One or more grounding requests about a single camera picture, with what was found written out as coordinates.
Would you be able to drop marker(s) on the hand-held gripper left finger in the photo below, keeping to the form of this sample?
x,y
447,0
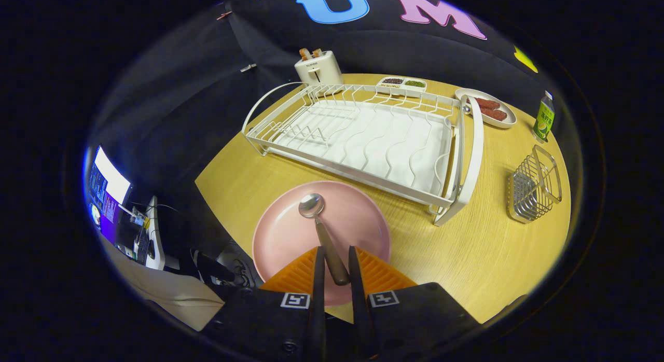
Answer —
x,y
259,320

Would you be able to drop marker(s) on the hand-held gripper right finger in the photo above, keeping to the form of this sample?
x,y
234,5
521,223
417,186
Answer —
x,y
415,320

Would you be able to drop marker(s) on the pink plate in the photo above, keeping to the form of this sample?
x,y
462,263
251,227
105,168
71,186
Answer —
x,y
358,222

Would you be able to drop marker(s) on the metal spoon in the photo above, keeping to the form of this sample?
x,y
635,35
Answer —
x,y
311,205

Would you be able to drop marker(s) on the white oval dish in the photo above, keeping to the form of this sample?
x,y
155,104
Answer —
x,y
506,122

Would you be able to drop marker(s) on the white two-compartment condiment dish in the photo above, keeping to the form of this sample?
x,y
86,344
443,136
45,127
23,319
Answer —
x,y
402,84

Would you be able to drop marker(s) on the beige cloth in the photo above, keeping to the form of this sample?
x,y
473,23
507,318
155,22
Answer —
x,y
171,294

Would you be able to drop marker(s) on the computer monitor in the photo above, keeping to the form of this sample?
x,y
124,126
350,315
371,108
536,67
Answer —
x,y
111,180

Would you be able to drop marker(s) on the red sausage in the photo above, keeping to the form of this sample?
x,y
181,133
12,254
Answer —
x,y
487,103
494,114

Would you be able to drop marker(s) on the black backdrop cloth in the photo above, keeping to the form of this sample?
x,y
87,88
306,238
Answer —
x,y
207,92

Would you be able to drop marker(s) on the green drink bottle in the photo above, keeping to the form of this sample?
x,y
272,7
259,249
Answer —
x,y
543,121

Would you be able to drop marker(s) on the small metal clip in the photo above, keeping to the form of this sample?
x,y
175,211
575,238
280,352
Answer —
x,y
248,67

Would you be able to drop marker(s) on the white toaster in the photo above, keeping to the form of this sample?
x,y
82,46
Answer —
x,y
319,71

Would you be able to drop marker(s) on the wooden clothespin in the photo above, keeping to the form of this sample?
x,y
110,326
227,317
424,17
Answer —
x,y
224,14

